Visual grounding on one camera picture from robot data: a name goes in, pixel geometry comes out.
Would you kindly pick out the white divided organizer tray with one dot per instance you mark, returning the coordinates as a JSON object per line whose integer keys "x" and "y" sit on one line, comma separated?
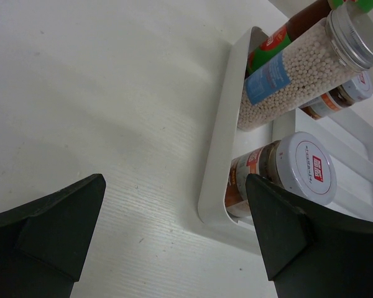
{"x": 347, "y": 137}

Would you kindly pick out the red chili sauce bottle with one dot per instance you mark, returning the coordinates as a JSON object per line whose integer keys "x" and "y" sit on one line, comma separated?
{"x": 286, "y": 34}

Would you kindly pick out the dark sauce jar white lid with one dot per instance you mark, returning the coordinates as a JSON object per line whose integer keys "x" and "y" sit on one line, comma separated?
{"x": 353, "y": 91}

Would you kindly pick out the orange label jar white lid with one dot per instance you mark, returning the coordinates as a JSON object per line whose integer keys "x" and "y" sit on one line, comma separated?
{"x": 298, "y": 163}

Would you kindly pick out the white peppercorn jar blue label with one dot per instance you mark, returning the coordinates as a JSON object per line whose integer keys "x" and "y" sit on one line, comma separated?
{"x": 263, "y": 100}

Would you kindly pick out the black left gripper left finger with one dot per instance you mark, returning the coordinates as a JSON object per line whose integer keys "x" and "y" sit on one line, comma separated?
{"x": 44, "y": 243}

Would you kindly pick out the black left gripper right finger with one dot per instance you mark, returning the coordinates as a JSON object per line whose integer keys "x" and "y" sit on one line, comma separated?
{"x": 310, "y": 250}

